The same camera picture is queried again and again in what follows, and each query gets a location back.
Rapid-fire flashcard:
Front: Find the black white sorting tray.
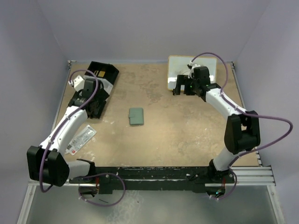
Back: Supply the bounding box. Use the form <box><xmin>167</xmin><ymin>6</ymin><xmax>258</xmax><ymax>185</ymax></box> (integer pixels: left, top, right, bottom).
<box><xmin>88</xmin><ymin>61</ymin><xmax>119</xmax><ymax>94</ymax></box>

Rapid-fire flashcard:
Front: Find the green card holder wallet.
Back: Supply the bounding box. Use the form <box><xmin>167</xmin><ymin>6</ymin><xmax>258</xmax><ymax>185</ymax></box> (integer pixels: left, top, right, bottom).
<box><xmin>128</xmin><ymin>107</ymin><xmax>144</xmax><ymax>126</ymax></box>

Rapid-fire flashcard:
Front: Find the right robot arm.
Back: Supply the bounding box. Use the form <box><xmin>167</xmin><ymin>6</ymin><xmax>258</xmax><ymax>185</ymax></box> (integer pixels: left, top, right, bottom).
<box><xmin>172</xmin><ymin>65</ymin><xmax>260</xmax><ymax>182</ymax></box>

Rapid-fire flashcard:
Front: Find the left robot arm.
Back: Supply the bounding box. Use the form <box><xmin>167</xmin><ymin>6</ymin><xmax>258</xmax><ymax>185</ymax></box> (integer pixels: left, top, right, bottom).
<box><xmin>27</xmin><ymin>77</ymin><xmax>113</xmax><ymax>187</ymax></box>

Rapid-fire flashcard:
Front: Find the gold card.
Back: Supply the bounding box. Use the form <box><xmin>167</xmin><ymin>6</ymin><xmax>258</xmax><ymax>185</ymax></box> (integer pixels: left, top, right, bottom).
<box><xmin>98</xmin><ymin>71</ymin><xmax>106</xmax><ymax>77</ymax></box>

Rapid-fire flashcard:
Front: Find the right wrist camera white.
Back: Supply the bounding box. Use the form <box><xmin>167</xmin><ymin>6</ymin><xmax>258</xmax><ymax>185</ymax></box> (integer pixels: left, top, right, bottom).
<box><xmin>187</xmin><ymin>61</ymin><xmax>201</xmax><ymax>70</ymax></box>

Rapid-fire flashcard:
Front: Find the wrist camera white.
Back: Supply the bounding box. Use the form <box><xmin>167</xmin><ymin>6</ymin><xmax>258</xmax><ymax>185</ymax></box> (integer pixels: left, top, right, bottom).
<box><xmin>68</xmin><ymin>75</ymin><xmax>85</xmax><ymax>92</ymax></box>
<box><xmin>187</xmin><ymin>61</ymin><xmax>201</xmax><ymax>70</ymax></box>

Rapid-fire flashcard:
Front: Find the white board wooden frame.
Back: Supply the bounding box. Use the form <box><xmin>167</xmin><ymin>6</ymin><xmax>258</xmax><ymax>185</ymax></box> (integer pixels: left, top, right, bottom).
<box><xmin>167</xmin><ymin>55</ymin><xmax>218</xmax><ymax>91</ymax></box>

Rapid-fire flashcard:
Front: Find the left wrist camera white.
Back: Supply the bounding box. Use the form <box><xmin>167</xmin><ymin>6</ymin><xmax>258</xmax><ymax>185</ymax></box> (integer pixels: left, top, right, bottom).
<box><xmin>68</xmin><ymin>75</ymin><xmax>85</xmax><ymax>92</ymax></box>

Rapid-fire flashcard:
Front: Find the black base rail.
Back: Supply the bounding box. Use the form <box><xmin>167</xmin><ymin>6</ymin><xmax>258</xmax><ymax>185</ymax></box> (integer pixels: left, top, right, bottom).
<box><xmin>69</xmin><ymin>167</ymin><xmax>235</xmax><ymax>194</ymax></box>

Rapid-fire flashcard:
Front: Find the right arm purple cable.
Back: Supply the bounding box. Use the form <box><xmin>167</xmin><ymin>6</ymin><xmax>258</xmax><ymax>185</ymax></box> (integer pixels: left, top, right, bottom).
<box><xmin>191</xmin><ymin>52</ymin><xmax>293</xmax><ymax>159</ymax></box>

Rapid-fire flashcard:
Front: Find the aluminium frame rail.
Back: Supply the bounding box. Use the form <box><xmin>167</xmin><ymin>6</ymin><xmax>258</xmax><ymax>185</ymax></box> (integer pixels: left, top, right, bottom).
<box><xmin>232</xmin><ymin>166</ymin><xmax>276</xmax><ymax>186</ymax></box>

